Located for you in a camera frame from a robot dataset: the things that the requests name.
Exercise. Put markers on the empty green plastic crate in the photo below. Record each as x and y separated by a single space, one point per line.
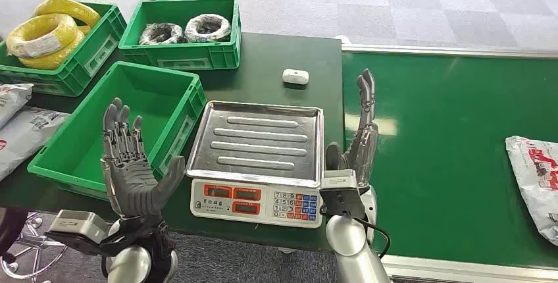
83 141

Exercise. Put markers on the white scale with steel tray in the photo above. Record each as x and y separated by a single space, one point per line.
257 141

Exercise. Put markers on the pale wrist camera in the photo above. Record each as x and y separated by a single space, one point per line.
78 224
342 194

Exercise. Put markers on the green conveyor belt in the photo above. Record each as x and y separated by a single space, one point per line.
436 141

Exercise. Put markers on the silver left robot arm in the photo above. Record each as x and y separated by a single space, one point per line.
131 265

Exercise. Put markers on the green crate with yellow coils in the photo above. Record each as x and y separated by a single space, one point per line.
87 67

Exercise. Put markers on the green crate with black coils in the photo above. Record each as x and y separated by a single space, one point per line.
187 56

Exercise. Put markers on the large white mailer bag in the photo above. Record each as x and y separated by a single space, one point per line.
22 137

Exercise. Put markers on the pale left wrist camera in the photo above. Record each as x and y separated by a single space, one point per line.
78 224

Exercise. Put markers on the white printed plastic mailer package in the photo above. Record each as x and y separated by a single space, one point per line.
536 185

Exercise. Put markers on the small white plastic device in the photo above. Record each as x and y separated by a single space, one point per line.
295 76

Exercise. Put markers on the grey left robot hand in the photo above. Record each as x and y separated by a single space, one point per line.
128 180

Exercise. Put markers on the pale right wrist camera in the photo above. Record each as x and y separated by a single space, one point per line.
342 194

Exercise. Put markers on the small white mailer bag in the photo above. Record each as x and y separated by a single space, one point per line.
13 98

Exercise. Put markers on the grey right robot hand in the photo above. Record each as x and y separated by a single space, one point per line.
364 150

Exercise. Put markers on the chrome office chair base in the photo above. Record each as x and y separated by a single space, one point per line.
37 246

